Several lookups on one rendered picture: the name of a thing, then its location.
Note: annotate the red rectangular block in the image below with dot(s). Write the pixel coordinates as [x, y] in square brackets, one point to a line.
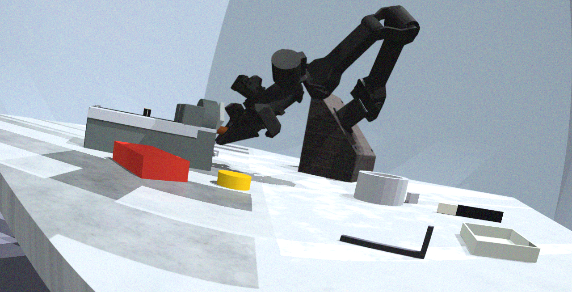
[149, 162]

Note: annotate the grey cylinder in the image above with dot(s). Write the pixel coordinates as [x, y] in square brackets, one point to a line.
[379, 188]

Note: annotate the yellow short cylinder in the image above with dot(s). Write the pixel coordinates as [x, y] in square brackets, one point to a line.
[234, 180]

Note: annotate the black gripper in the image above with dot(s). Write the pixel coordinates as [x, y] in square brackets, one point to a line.
[245, 123]

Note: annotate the dark grey l-shaped bar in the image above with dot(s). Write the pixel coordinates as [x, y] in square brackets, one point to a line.
[391, 248]

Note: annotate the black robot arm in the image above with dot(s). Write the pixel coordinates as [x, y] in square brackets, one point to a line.
[323, 75]

